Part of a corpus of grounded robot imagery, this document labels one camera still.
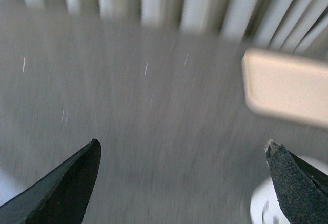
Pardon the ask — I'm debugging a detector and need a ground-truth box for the cream rectangular tray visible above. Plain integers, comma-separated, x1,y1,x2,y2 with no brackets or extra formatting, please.
241,48,327,128

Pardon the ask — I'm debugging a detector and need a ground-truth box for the white smiley mug black handle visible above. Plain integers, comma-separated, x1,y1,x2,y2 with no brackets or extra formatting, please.
250,157,327,223

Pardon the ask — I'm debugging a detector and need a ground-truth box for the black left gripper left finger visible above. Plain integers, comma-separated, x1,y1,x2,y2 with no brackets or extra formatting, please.
1,139,101,223

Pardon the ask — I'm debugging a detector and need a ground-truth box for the white pleated curtain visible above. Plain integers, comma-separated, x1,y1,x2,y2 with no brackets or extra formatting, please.
1,0,327,55

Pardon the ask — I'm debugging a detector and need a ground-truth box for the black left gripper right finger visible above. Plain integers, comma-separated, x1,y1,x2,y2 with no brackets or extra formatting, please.
264,140,327,223

